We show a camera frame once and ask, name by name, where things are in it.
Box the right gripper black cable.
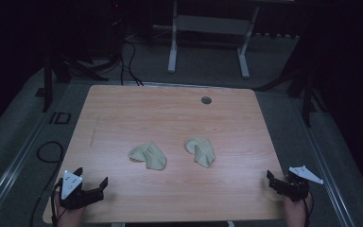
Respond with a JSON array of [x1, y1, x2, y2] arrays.
[[302, 192, 315, 227]]

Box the metal floor rail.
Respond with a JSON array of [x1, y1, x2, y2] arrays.
[[0, 82, 77, 221], [291, 97, 357, 227]]

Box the black floor bracket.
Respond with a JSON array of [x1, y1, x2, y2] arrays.
[[48, 111, 73, 125]]

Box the beige sock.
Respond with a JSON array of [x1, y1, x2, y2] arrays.
[[128, 140, 168, 171], [183, 136, 216, 169]]

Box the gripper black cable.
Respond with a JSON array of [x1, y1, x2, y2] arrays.
[[28, 157, 64, 227], [302, 192, 315, 227]]

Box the white desk frame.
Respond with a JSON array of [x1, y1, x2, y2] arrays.
[[167, 0, 261, 79]]

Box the looped black floor cable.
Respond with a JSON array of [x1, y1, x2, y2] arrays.
[[36, 140, 65, 165]]

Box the person's left hand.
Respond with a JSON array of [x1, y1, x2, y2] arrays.
[[54, 195, 87, 227]]

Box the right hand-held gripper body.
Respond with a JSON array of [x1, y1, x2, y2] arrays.
[[280, 165, 324, 203]]

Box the person's right hand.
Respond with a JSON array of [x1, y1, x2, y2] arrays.
[[283, 192, 314, 227]]

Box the black metal stand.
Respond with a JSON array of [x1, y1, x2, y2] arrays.
[[252, 60, 329, 128], [35, 53, 110, 114]]

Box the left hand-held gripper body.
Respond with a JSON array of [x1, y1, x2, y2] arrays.
[[58, 169, 105, 210]]

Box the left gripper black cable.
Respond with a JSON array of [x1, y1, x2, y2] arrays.
[[28, 157, 64, 227]]

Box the black cables on floor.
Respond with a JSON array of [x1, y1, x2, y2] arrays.
[[118, 39, 145, 87]]

